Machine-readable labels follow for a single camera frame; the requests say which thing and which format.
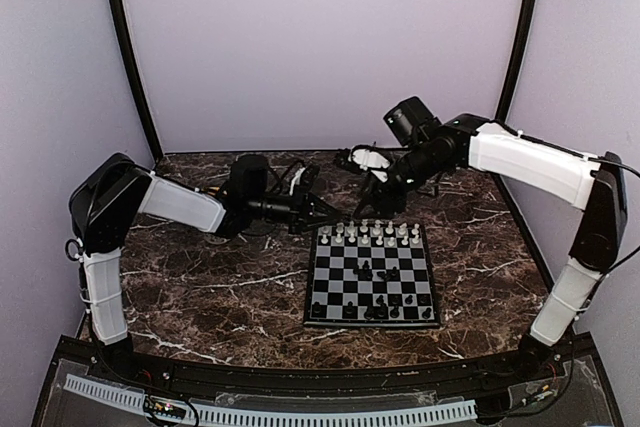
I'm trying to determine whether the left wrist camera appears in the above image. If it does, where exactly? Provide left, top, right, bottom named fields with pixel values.
left=289, top=164, right=320, bottom=197

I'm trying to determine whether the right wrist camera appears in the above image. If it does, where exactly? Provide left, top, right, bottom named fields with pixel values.
left=334, top=145, right=391, bottom=183

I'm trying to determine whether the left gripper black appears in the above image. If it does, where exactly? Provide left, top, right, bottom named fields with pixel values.
left=247, top=184, right=342, bottom=235

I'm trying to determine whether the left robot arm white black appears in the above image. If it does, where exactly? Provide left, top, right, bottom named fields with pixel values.
left=65, top=153, right=342, bottom=383

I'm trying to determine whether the pile of black chess pieces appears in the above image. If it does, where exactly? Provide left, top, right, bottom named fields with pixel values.
left=352, top=259, right=400, bottom=282

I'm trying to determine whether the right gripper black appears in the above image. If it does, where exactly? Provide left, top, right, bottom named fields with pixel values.
left=353, top=141, right=449, bottom=219

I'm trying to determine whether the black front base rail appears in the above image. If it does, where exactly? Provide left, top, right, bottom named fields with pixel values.
left=32, top=334, right=623, bottom=426

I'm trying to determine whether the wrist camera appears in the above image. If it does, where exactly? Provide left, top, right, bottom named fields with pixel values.
left=334, top=145, right=391, bottom=183
left=289, top=164, right=320, bottom=197

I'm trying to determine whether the white rook corner piece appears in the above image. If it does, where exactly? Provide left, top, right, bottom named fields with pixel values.
left=321, top=225, right=332, bottom=244

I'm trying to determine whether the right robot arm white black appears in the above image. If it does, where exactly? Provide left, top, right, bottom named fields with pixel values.
left=347, top=97, right=631, bottom=381

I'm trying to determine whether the white perforated cable duct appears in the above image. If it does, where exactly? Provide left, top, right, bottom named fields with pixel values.
left=63, top=374, right=477, bottom=426

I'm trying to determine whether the black corner frame post left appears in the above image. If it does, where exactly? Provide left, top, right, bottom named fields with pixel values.
left=108, top=0, right=164, bottom=163

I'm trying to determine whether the black and white chessboard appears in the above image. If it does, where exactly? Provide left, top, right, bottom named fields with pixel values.
left=303, top=220, right=441, bottom=329

